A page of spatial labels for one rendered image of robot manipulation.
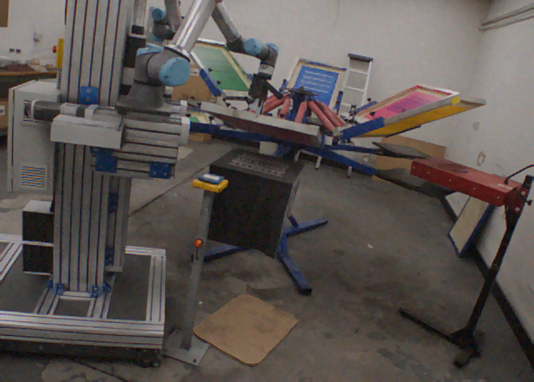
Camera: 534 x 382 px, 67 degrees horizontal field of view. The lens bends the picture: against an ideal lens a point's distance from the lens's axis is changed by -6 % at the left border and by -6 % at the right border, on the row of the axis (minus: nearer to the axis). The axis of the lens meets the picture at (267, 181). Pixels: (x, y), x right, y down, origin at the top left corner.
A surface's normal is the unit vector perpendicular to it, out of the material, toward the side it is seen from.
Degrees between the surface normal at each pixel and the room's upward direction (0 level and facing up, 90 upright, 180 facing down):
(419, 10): 90
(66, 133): 90
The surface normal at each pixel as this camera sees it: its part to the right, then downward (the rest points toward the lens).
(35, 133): 0.20, 0.33
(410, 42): -0.22, 0.25
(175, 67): 0.67, 0.45
